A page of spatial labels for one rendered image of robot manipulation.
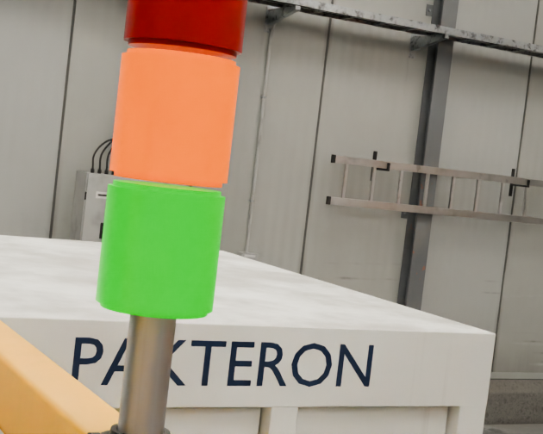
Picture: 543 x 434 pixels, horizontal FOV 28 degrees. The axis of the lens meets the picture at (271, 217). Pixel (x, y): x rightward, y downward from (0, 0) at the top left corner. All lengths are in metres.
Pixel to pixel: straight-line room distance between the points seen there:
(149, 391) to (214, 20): 0.16
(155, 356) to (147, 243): 0.05
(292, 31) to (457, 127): 1.89
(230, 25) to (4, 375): 0.28
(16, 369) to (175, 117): 0.23
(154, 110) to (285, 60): 8.60
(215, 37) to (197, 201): 0.07
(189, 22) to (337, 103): 8.84
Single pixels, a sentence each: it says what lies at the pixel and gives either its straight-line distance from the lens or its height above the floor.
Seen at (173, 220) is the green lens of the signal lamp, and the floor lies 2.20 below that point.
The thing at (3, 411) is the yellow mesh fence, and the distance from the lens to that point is 0.64.
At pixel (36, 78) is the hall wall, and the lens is 8.26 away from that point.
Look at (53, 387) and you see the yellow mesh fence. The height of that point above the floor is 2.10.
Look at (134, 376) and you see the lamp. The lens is 0.46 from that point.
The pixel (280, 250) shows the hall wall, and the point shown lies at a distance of 9.10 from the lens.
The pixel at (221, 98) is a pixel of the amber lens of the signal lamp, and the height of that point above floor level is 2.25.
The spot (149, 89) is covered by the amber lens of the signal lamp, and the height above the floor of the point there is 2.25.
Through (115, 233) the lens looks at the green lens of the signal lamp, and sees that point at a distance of 0.45.
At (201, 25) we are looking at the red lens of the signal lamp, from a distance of 0.44.
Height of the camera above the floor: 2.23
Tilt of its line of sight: 3 degrees down
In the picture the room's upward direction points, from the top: 7 degrees clockwise
